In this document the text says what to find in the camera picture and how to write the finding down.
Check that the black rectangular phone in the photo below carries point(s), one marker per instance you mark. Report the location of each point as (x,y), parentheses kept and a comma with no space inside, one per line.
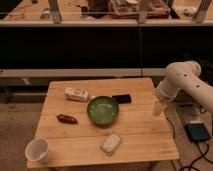
(121,99)

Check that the wooden side table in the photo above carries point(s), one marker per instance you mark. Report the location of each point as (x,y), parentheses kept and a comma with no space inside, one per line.
(145,137)

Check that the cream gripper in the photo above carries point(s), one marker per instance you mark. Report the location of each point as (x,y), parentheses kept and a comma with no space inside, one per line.
(159,107)

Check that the black power adapter box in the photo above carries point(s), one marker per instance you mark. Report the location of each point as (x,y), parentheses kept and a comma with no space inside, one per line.
(197,132)

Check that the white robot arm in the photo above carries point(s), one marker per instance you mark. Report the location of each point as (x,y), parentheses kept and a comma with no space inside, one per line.
(182,76)

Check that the white ceramic cup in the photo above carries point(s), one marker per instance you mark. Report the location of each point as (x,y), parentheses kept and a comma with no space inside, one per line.
(37,150)

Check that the green ceramic bowl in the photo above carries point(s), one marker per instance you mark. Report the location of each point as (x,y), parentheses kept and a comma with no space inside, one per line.
(102,110)

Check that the long background workbench shelf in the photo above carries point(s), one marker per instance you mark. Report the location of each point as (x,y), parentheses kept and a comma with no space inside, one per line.
(68,12)

